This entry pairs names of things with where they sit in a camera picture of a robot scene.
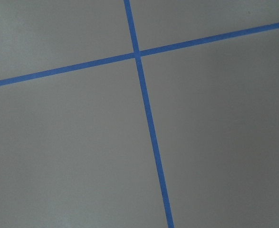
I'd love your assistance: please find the crossing blue tape strip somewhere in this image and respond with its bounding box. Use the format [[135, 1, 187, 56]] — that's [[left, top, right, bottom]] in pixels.
[[0, 22, 279, 86]]

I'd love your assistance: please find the long blue tape strip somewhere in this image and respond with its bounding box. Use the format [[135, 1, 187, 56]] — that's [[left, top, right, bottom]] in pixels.
[[124, 0, 174, 228]]

